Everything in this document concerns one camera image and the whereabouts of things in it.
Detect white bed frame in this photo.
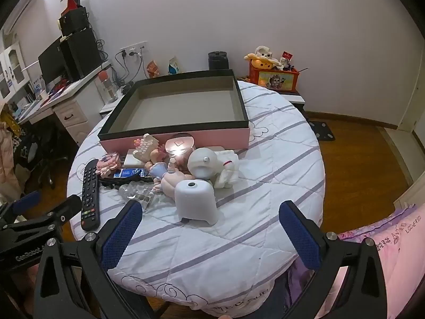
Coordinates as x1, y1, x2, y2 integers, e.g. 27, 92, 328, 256
393, 174, 425, 213

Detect pink padded jacket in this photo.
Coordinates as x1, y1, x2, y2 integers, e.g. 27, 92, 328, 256
0, 121, 20, 203

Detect black office chair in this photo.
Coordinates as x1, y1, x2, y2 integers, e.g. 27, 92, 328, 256
16, 126, 67, 190

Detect round table striped cloth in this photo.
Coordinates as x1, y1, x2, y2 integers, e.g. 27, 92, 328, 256
66, 80, 328, 319

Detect white door frame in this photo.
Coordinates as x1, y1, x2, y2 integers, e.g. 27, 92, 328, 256
397, 40, 425, 133

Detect clear bottle pink lid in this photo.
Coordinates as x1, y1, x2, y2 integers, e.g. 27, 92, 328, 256
100, 70, 118, 103

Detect pink baby doll figure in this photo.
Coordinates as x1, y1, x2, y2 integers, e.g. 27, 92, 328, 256
153, 158, 195, 195

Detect white wall socket strip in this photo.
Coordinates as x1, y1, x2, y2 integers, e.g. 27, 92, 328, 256
120, 41, 148, 57

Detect pink storage box black rim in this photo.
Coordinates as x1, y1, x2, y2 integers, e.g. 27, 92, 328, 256
98, 69, 251, 155

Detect white astronaut figurine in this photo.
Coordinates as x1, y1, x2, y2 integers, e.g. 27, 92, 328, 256
187, 147, 240, 189

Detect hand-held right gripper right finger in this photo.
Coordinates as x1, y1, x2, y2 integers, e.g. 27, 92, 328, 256
278, 201, 389, 319

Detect white air conditioner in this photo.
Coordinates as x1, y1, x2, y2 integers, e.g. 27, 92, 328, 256
5, 0, 42, 35

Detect black power cables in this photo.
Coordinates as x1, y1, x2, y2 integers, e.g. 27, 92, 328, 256
114, 50, 147, 87

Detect small blue dress doll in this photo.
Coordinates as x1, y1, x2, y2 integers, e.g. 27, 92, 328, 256
146, 161, 171, 183

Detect red cloth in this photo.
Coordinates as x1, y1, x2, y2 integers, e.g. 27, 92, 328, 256
43, 76, 72, 97

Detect black remote control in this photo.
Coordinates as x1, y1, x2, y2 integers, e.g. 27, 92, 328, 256
80, 159, 101, 232

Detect stack of books and papers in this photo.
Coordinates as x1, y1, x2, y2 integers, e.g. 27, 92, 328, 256
20, 83, 44, 114

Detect white glass door cabinet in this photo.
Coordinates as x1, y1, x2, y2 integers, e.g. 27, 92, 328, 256
0, 41, 27, 98

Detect red toy box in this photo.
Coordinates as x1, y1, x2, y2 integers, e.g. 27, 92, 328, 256
249, 63, 299, 94

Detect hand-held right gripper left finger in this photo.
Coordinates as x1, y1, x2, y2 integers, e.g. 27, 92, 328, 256
32, 200, 156, 319

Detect white desk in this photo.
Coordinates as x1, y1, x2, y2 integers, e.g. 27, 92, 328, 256
10, 61, 112, 147

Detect black computer tower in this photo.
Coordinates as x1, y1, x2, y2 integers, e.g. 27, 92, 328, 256
59, 28, 102, 82

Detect white power adapter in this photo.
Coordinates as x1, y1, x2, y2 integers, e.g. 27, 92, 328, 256
124, 149, 153, 169

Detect rose gold round container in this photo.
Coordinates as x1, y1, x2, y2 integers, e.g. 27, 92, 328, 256
165, 133, 195, 157

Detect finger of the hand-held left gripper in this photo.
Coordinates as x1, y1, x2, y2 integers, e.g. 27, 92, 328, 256
0, 191, 41, 223
3, 195, 82, 230

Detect white and yellow plush toy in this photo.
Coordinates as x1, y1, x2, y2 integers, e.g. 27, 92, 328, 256
245, 46, 283, 70

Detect white dome-shaped holder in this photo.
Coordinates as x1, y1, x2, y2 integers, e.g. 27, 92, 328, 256
175, 179, 219, 227

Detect small black speaker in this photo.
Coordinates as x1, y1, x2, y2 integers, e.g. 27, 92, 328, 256
59, 7, 91, 36

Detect black computer monitor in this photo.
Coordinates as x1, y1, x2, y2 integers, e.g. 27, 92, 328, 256
37, 36, 67, 85

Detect pink printed bedding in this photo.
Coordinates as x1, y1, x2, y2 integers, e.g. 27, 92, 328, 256
289, 203, 425, 319

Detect cream block toy pink studs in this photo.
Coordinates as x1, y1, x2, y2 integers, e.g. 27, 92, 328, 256
133, 133, 160, 164

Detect black kettle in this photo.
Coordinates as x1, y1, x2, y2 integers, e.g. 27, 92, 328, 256
208, 51, 230, 70

